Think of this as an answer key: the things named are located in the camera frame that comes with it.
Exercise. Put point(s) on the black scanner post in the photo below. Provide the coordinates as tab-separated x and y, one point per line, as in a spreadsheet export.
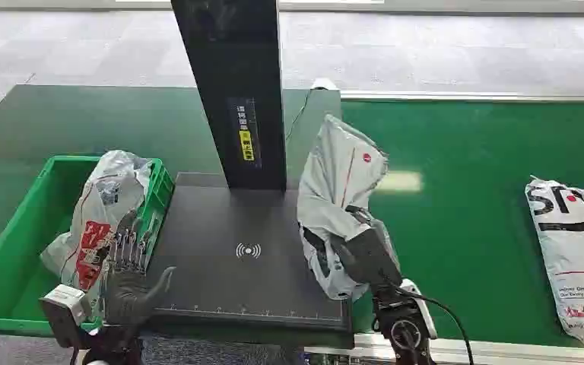
231	75

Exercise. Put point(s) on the green conveyor belt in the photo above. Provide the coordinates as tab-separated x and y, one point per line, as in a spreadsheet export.
463	226

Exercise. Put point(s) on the black scanner platform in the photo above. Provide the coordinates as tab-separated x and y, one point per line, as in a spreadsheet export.
241	237

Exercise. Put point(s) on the silver conveyor rail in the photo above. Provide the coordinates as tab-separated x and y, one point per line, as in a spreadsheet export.
473	95
498	353

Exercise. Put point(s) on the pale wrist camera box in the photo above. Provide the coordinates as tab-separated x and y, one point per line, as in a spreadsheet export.
423	307
64	310

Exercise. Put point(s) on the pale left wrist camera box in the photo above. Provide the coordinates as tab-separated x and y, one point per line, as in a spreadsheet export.
64	310

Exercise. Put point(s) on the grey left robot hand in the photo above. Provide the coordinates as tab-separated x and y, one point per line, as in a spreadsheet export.
126	297

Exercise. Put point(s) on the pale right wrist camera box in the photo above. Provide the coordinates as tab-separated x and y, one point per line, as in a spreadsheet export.
423	307

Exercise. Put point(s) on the grey parcel with red print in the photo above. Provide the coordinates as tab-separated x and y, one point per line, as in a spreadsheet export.
105	206

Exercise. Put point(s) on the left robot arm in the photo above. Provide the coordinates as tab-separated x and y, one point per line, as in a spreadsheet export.
113	347

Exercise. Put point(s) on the white parcel with black letters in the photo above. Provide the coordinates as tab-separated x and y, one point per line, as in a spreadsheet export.
579	262

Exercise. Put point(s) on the green plastic crate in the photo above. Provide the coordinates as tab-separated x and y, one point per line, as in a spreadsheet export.
15	262

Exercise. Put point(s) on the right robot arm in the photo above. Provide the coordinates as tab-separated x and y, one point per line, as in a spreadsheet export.
403	332

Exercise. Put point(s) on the yellow warning label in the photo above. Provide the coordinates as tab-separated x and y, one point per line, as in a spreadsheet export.
246	145

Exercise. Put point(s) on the grey parcel with red dot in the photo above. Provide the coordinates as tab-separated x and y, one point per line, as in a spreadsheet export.
337	176

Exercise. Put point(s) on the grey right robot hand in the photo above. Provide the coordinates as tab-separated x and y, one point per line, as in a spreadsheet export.
372	257

